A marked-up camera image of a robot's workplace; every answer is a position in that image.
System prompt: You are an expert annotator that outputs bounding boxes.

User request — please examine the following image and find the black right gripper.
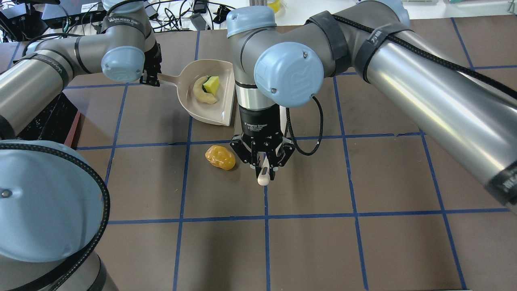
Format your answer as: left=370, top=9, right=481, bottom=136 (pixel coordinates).
left=230, top=105, right=282, bottom=181

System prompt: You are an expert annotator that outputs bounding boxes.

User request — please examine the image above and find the yellow tape roll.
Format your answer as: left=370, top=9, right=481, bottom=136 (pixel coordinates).
left=267, top=0, right=282, bottom=13

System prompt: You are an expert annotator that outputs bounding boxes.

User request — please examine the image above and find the beige ring-shaped foam piece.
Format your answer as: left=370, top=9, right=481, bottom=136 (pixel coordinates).
left=192, top=76, right=217, bottom=104

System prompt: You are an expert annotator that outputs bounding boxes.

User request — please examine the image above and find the yellow paper ball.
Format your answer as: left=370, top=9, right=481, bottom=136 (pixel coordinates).
left=205, top=144, right=236, bottom=170

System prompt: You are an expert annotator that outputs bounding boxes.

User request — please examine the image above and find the black bag lined bin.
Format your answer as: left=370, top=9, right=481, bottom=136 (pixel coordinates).
left=16, top=93, right=81, bottom=147

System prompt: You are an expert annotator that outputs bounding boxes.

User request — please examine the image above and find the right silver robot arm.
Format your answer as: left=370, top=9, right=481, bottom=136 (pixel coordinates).
left=227, top=0, right=517, bottom=213

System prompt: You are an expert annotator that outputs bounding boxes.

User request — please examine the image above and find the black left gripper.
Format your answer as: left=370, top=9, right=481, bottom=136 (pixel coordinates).
left=140, top=41, right=162, bottom=87

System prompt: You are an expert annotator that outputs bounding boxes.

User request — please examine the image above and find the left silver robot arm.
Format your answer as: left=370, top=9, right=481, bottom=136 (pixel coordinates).
left=1, top=0, right=160, bottom=291

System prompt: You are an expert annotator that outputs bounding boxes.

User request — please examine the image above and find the yellow green sponge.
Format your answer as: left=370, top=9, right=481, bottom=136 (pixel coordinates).
left=202, top=76, right=220, bottom=96

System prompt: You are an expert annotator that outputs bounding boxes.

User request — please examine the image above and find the beige plastic dustpan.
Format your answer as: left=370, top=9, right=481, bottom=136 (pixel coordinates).
left=158, top=59, right=235, bottom=127

